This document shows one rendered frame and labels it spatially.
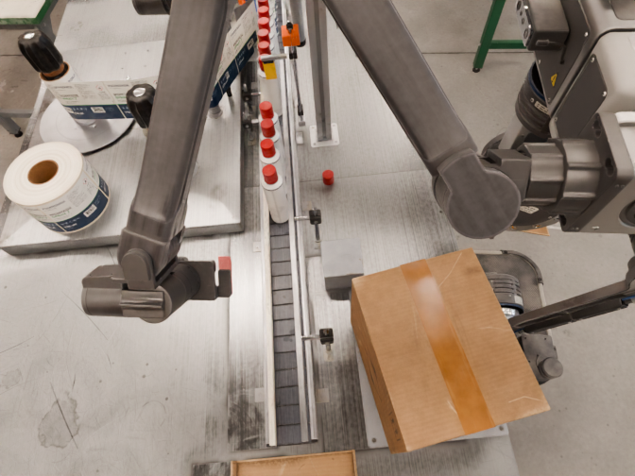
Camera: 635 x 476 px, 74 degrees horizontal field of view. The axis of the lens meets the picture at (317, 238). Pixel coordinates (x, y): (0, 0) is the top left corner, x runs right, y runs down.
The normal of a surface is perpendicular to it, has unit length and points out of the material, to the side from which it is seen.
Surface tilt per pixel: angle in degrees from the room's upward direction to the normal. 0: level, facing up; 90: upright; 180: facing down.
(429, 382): 0
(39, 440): 0
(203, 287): 39
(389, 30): 49
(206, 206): 0
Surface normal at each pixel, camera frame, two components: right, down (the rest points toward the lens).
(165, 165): -0.04, 0.40
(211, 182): -0.06, -0.47
